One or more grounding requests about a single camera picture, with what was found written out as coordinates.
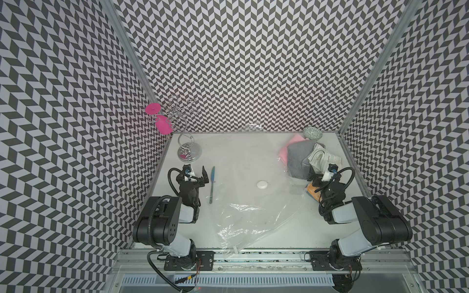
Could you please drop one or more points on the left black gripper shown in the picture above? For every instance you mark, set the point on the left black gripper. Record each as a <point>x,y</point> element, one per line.
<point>200,181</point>

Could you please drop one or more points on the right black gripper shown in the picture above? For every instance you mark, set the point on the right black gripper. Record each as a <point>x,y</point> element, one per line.
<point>338,178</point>

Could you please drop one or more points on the orange lettered towel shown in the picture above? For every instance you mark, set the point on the orange lettered towel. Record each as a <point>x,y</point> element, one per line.
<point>313,191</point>

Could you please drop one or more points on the grey towel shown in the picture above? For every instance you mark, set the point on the grey towel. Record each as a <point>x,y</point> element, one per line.
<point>297,163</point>

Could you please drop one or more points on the clear plastic vacuum bag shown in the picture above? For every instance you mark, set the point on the clear plastic vacuum bag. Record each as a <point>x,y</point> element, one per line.
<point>243,216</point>

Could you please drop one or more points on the white patterned towel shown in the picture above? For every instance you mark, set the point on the white patterned towel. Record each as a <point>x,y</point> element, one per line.
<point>320,159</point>

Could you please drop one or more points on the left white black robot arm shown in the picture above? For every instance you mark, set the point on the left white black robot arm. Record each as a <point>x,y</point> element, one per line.
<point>157,225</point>

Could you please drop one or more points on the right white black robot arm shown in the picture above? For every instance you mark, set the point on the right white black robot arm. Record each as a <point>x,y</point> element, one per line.
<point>381,223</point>

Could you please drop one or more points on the teal bag sealing clip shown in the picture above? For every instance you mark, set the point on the teal bag sealing clip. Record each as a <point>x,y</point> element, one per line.
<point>212,185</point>

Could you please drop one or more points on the white vacuum bag valve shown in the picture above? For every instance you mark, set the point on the white vacuum bag valve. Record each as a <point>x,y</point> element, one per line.
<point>262,184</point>

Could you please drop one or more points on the lower pink disc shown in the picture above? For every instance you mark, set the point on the lower pink disc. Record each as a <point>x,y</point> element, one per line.
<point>163,125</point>

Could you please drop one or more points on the pink disc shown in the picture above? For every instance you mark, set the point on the pink disc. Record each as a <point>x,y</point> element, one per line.
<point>163,125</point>
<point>153,109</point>

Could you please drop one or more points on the green patterned rolled cloth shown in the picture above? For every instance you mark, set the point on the green patterned rolled cloth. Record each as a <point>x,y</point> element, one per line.
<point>312,133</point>

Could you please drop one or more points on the upper pink disc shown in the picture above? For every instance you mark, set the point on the upper pink disc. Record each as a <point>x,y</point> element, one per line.
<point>153,109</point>

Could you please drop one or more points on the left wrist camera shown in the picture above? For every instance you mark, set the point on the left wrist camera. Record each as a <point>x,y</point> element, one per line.
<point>186,169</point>

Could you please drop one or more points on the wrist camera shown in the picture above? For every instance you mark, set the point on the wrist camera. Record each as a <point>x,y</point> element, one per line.
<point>186,169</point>
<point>330,172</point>

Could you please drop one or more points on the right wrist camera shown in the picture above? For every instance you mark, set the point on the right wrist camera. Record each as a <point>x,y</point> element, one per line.
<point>330,172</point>

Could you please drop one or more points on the silver wire spiral stand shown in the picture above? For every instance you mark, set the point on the silver wire spiral stand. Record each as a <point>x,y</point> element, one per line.
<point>181,112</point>

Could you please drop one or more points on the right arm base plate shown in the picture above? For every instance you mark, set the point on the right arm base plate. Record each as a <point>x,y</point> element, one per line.
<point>323,261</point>

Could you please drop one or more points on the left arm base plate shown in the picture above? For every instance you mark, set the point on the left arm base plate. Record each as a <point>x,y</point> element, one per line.
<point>202,260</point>

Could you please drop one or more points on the aluminium front rail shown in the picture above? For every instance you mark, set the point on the aluminium front rail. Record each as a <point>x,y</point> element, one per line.
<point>271,261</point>

